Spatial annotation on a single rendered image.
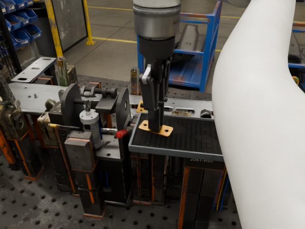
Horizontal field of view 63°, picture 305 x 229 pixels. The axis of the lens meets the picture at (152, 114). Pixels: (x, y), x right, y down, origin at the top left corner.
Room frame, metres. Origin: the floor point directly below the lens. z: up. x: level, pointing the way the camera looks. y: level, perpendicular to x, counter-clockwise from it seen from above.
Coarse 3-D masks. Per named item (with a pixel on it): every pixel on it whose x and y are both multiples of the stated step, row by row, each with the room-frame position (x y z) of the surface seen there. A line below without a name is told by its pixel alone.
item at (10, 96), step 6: (0, 66) 0.77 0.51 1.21; (0, 72) 0.75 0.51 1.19; (0, 78) 0.74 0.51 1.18; (0, 84) 0.74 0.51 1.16; (6, 84) 0.76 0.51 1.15; (0, 90) 0.75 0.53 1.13; (6, 90) 0.75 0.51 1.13; (0, 96) 0.75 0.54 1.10; (6, 96) 0.75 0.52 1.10; (12, 96) 0.76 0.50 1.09; (12, 102) 0.75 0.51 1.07
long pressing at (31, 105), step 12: (12, 84) 1.02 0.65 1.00; (24, 84) 1.02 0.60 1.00; (36, 84) 1.03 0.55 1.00; (24, 96) 0.91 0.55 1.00; (48, 96) 0.91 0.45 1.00; (96, 96) 0.91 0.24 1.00; (132, 96) 0.91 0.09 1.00; (24, 108) 0.82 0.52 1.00; (36, 108) 0.82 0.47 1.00; (84, 108) 0.82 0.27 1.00; (180, 108) 0.83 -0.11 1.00; (192, 108) 0.82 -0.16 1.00; (204, 108) 0.82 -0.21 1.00
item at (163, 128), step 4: (144, 120) 0.53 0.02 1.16; (140, 124) 0.51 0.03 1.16; (140, 128) 0.50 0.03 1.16; (144, 128) 0.50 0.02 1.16; (160, 128) 0.50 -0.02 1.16; (164, 128) 0.50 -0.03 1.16; (168, 128) 0.50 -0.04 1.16; (172, 128) 0.50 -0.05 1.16; (152, 132) 0.48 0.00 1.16; (156, 132) 0.48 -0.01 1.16; (160, 132) 0.48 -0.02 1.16; (164, 132) 0.48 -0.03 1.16; (168, 132) 0.48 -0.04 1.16; (168, 136) 0.47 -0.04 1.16
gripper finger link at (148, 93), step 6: (138, 78) 0.44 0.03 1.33; (150, 78) 0.44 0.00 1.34; (144, 84) 0.45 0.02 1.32; (150, 84) 0.44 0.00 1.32; (144, 90) 0.45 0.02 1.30; (150, 90) 0.45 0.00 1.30; (144, 96) 0.45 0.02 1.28; (150, 96) 0.45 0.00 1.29; (144, 102) 0.46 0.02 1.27; (150, 102) 0.45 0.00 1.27; (144, 108) 0.46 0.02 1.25
